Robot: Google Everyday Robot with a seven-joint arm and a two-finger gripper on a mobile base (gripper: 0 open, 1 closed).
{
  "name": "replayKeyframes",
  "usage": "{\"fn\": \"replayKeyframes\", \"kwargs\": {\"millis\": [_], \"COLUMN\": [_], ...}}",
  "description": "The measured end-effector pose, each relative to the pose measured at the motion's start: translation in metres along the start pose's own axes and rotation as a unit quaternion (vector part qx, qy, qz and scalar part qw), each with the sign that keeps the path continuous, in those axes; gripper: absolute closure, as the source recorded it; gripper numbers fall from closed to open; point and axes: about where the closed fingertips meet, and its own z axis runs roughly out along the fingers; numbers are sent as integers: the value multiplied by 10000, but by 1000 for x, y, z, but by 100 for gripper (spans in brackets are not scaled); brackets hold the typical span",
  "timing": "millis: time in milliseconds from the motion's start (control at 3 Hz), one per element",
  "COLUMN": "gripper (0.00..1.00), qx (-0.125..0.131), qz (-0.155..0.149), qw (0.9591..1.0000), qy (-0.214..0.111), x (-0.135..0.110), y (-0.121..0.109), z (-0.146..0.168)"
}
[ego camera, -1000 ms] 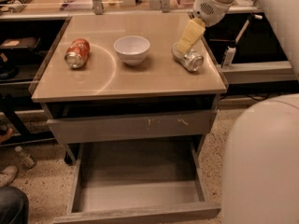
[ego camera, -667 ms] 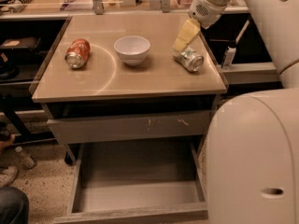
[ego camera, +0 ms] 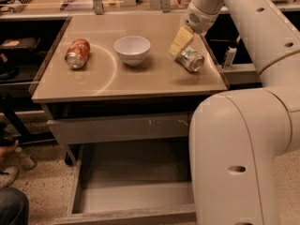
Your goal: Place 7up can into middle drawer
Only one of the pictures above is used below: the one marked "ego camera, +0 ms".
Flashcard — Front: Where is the person's shoe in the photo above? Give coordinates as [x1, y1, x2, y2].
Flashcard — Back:
[0, 166, 19, 188]

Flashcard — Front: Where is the closed top drawer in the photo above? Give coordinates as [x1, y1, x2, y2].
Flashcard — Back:
[47, 112, 189, 144]

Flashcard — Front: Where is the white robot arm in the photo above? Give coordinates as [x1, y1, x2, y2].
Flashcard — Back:
[186, 0, 300, 225]

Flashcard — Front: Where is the orange soda can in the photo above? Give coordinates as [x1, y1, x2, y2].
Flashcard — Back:
[65, 38, 90, 69]

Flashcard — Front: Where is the person's hand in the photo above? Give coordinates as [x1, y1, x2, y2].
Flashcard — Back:
[0, 141, 19, 161]

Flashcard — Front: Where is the grey drawer cabinet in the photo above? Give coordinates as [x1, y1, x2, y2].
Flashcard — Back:
[28, 12, 230, 167]

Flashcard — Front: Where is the person's jeans leg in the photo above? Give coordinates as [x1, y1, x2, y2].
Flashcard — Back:
[0, 187, 29, 225]

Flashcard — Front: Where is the white bowl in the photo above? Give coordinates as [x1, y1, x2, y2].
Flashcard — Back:
[113, 36, 151, 67]

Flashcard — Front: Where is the plastic water bottle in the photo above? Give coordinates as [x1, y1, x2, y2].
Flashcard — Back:
[15, 147, 37, 170]

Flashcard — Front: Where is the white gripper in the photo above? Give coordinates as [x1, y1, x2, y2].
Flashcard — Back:
[169, 3, 218, 58]

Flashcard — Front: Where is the open middle drawer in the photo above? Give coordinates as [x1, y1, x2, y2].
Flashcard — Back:
[53, 139, 196, 225]

